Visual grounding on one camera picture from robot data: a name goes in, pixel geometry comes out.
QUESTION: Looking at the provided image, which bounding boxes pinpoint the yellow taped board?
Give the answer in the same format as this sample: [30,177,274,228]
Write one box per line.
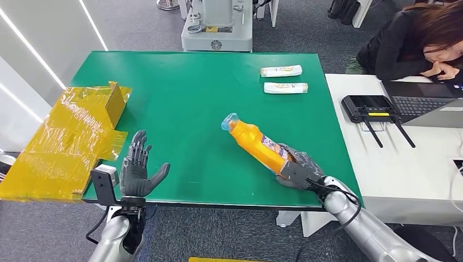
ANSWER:
[188,257,261,262]

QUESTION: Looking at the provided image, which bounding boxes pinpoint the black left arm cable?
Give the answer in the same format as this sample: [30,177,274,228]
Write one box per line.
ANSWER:
[85,206,109,246]

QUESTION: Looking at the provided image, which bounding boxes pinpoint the white machine base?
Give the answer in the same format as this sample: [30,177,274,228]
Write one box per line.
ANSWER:
[180,0,254,52]

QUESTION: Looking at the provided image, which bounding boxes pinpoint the green top table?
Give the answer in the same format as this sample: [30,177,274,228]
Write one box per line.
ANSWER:
[70,50,366,237]

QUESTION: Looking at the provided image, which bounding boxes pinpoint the grey metal floor fixture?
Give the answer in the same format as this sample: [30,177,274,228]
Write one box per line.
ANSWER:
[0,154,16,182]

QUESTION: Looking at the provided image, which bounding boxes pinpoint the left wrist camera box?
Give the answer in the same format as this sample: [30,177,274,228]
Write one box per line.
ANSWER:
[90,164,120,207]

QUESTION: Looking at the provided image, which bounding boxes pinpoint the chrome stand base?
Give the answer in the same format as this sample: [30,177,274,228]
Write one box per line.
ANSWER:
[156,0,180,11]

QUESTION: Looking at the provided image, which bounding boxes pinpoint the black remote controller with antennas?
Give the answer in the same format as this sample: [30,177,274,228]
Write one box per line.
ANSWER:
[341,95,417,149]

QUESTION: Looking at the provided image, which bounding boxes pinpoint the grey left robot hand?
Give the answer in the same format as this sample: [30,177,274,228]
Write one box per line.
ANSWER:
[120,130,171,199]

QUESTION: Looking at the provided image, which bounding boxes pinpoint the orange detergent bottle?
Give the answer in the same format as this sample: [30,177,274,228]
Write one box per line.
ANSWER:
[221,112,295,178]

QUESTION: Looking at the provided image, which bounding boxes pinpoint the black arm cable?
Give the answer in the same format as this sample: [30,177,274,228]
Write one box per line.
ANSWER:
[294,178,363,262]
[85,206,109,246]

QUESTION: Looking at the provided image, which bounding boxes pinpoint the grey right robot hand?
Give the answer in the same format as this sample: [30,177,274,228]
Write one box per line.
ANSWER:
[275,143,327,192]

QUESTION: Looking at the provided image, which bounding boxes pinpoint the yellow taped cardboard box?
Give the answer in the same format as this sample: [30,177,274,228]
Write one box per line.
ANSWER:
[0,81,132,203]

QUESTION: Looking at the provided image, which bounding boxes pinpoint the white furniture leg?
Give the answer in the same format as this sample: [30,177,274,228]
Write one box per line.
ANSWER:
[268,0,279,28]

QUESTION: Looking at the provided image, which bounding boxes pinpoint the white cabinet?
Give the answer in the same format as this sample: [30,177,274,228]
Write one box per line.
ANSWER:
[351,0,373,29]

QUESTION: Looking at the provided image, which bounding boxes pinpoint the white desk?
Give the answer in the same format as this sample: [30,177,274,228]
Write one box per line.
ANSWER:
[324,74,463,227]

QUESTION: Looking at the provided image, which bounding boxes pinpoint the person's right hand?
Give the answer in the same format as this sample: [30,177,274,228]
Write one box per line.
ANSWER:
[421,61,461,81]

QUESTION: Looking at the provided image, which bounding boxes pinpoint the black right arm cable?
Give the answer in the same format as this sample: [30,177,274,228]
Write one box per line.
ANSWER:
[294,178,363,262]

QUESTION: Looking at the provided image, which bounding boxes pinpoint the clear controller stand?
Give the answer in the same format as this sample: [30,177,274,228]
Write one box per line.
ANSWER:
[360,121,386,132]

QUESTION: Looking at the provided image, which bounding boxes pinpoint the black items by cabinet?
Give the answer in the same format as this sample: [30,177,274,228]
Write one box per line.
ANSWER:
[327,0,360,26]

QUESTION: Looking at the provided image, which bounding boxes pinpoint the white cosmetic tube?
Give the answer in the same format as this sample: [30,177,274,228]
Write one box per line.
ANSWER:
[260,65,302,78]
[263,82,309,95]

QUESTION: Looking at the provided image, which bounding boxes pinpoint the grey laptop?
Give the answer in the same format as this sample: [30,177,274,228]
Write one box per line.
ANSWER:
[381,80,463,129]

